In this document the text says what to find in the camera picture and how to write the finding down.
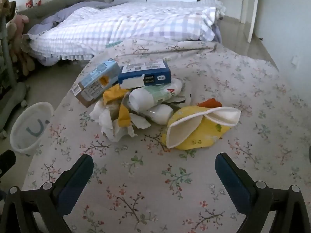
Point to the dark blue cardboard box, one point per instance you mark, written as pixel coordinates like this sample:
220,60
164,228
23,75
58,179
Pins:
145,71

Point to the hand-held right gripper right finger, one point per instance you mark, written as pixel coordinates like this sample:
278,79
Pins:
233,187

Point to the grey metal frame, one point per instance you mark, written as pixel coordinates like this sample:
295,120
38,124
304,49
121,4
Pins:
9,97

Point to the red plush toy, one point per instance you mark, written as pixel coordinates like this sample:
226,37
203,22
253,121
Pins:
29,3

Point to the yellow wrapper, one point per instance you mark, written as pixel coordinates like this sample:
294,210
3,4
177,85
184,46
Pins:
113,93
124,115

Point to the pink plush toy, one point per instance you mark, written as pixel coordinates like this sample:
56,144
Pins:
19,26

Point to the grey padded headboard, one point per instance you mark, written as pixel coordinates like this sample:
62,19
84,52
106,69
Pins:
60,1

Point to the white plush toy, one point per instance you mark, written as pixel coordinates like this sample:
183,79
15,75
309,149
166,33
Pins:
38,1

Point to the plaid duvet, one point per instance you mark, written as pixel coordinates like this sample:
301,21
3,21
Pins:
136,24

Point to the white round plastic bin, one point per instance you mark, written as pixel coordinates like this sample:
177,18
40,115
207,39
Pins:
29,119

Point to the floral bed sheet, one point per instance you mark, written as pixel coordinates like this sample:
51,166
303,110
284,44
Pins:
155,187

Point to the teal paper strip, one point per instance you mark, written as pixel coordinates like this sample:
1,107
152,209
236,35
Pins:
113,44

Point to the crumpled white tissue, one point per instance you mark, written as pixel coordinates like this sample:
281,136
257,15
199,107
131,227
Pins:
107,121

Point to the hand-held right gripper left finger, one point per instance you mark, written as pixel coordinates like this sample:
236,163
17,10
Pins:
73,189

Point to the brown fuzzy cloth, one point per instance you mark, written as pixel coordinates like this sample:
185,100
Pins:
5,4

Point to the light blue carton box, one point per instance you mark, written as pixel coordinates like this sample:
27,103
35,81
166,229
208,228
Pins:
97,82

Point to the white green-label drink bottle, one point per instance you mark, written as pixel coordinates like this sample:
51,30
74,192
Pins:
148,97
160,114

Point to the brown plush toy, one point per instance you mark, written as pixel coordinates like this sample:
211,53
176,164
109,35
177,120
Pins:
25,63

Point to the white door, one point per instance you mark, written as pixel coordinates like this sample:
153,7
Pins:
251,7

